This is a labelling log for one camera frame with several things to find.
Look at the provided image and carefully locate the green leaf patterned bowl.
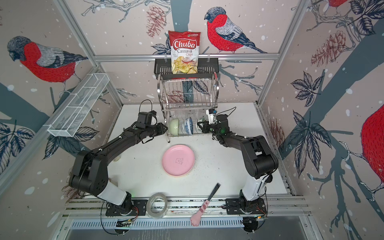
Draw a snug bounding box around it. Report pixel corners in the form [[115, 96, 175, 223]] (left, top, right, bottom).
[[196, 118, 205, 134]]

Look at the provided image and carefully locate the light green bowl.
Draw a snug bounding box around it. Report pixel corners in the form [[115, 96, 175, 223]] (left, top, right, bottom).
[[169, 119, 180, 136]]

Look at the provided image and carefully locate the blue white patterned bowl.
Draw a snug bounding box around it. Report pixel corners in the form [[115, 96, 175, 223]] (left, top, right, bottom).
[[183, 117, 194, 135]]

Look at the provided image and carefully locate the steel two-tier dish rack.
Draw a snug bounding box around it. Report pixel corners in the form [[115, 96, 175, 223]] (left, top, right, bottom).
[[157, 76, 220, 143]]

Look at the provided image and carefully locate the pink plate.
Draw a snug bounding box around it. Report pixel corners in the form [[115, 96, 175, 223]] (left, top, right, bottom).
[[162, 145, 196, 177]]

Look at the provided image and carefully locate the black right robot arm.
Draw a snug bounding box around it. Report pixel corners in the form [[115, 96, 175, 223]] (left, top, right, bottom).
[[197, 114, 279, 215]]

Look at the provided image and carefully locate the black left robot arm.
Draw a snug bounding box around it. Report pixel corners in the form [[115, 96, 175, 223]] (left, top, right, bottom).
[[69, 111, 168, 213]]

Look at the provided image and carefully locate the clear tape roll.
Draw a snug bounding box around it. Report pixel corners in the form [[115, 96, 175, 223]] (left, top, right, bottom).
[[146, 193, 168, 219]]

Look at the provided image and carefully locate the red Chuba cassava chips bag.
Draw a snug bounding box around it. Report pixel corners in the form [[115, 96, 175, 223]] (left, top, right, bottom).
[[169, 31, 201, 74]]

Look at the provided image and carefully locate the pink cat paw spatula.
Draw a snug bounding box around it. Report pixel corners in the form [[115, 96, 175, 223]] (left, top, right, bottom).
[[191, 183, 221, 227]]

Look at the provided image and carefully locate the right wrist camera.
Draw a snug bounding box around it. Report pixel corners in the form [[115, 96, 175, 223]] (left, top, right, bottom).
[[206, 109, 217, 125]]

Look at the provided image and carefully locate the black wire wall basket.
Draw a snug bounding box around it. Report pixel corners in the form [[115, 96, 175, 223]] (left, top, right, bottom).
[[154, 57, 219, 80]]

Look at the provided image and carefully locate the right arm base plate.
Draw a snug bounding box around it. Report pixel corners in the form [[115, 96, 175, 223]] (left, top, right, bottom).
[[222, 198, 267, 216]]

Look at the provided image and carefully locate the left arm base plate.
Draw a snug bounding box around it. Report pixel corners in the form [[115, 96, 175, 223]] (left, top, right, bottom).
[[106, 199, 148, 217]]

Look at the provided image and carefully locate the white mesh wall shelf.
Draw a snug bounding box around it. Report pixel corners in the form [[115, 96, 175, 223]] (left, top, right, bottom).
[[48, 73, 110, 137]]

